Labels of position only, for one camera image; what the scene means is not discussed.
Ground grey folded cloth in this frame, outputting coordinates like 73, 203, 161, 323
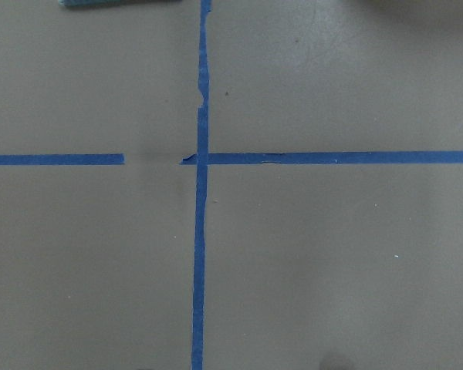
57, 0, 178, 8

